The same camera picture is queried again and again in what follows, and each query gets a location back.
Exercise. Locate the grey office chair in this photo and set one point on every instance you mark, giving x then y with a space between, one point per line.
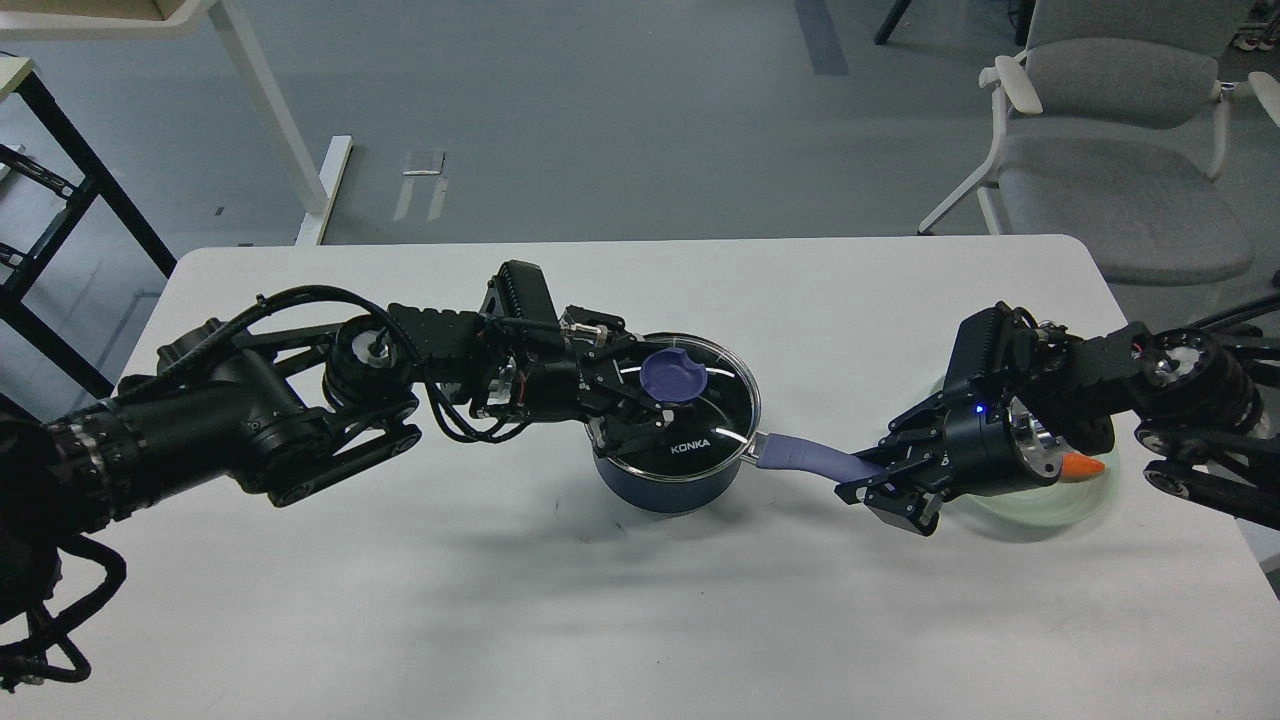
1147 214

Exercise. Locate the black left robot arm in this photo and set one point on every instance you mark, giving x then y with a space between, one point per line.
300 391

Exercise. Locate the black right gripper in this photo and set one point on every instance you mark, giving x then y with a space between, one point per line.
986 448

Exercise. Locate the orange toy carrot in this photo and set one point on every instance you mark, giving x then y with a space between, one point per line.
1079 468

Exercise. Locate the blue saucepan with handle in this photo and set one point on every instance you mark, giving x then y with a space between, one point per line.
685 476

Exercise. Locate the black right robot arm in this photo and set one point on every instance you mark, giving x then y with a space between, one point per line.
1018 394

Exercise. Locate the white desk frame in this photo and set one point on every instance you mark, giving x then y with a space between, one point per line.
316 184

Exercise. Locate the glass lid with blue knob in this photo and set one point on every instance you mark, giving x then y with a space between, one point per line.
707 385

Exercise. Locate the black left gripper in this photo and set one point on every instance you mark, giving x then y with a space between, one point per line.
570 376

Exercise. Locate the black metal rack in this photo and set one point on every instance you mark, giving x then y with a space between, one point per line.
97 183

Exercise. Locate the clear glass plate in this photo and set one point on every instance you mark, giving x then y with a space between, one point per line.
1044 510

